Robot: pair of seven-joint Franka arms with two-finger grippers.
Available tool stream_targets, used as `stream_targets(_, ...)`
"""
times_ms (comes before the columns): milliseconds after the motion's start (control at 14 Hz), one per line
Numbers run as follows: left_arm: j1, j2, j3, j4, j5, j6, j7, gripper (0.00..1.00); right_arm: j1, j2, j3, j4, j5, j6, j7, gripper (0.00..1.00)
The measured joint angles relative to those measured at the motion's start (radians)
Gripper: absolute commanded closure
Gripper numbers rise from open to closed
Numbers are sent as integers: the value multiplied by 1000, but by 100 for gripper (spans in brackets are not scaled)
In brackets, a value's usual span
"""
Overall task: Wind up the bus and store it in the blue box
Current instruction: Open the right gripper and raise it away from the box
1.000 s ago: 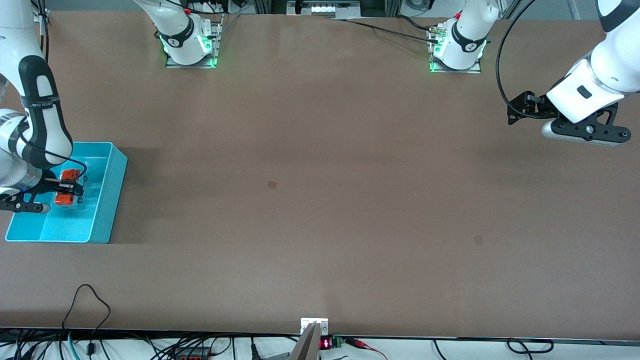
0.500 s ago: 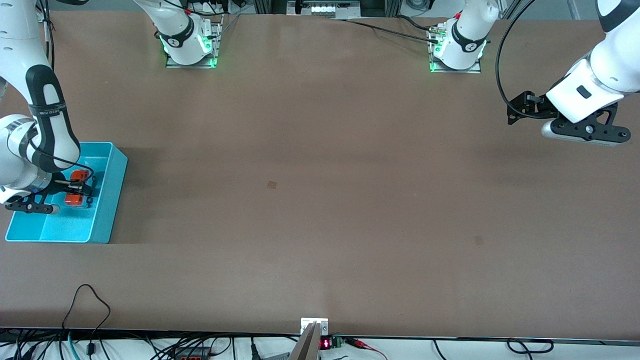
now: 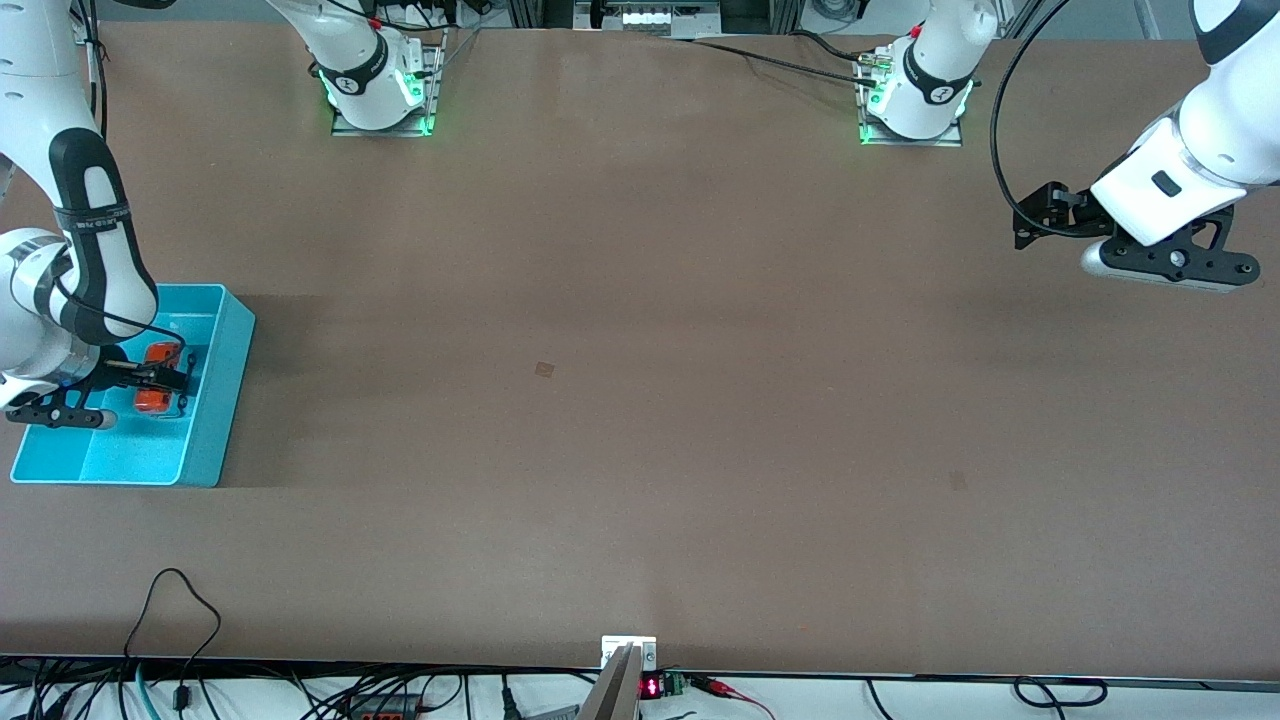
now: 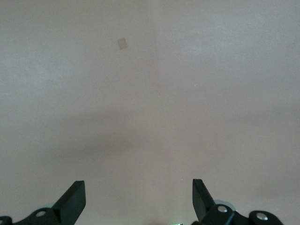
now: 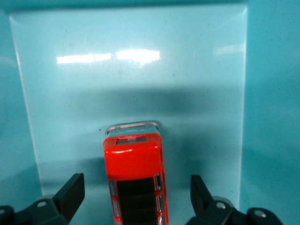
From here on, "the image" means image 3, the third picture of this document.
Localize orange toy bus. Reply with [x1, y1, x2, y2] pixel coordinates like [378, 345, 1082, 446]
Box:
[133, 342, 191, 417]

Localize blue plastic box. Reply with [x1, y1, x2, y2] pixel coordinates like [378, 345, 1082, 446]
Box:
[10, 283, 257, 488]

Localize grey box with white lights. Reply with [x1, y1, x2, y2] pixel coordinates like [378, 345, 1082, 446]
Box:
[575, 0, 721, 39]

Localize white mounting plate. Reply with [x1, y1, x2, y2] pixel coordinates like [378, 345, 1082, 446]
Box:
[601, 635, 658, 671]

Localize red clip leads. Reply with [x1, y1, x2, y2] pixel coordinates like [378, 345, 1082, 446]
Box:
[690, 676, 776, 720]

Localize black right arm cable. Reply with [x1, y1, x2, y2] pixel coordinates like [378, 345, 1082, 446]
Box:
[50, 0, 189, 373]

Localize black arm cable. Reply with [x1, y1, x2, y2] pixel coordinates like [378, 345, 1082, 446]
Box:
[50, 0, 189, 373]
[990, 0, 1111, 239]

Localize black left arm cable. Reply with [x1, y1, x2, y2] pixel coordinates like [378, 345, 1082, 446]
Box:
[990, 0, 1111, 239]

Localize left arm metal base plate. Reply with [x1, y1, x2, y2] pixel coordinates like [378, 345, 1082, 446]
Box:
[855, 45, 966, 149]

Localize short black tabletop cable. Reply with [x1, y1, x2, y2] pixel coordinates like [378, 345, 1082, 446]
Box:
[795, 30, 881, 63]

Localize long black tabletop cable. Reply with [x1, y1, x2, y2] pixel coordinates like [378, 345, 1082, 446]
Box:
[640, 33, 883, 89]

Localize thin black looped cable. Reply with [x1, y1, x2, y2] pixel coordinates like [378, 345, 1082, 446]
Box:
[122, 568, 223, 713]

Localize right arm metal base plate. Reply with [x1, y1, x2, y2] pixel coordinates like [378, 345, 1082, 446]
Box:
[330, 28, 446, 138]

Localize black coiled cable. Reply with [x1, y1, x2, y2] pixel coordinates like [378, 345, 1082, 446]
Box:
[1012, 678, 1109, 709]

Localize grey aluminium camera post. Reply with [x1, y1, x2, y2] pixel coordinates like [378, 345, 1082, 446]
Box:
[578, 643, 642, 720]

